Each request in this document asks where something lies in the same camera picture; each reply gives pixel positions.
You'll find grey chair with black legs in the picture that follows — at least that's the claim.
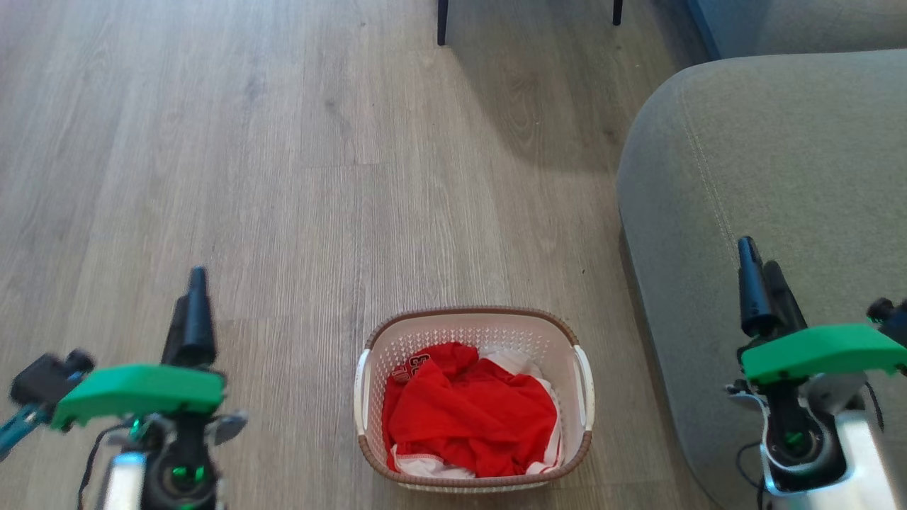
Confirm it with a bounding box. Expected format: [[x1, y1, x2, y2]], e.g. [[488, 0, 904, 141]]
[[436, 0, 624, 47]]

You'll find cream perforated plastic laundry basket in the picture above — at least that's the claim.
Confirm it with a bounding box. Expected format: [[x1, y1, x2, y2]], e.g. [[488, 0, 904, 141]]
[[354, 306, 595, 494]]

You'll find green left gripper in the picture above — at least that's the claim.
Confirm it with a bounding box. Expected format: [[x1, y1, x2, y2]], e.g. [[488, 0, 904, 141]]
[[52, 266, 249, 448]]

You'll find grey fabric sofa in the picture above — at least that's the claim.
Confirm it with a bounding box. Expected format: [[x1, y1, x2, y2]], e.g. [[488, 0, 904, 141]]
[[615, 0, 907, 510]]

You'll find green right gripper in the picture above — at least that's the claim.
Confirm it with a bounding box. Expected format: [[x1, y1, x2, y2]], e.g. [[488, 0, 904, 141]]
[[726, 237, 907, 420]]

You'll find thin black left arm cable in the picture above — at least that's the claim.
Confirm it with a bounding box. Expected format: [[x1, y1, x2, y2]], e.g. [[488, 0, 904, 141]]
[[77, 419, 137, 510]]

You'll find red sports jersey garment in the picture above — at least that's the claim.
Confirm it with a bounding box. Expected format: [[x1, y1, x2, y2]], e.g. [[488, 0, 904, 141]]
[[382, 341, 560, 478]]

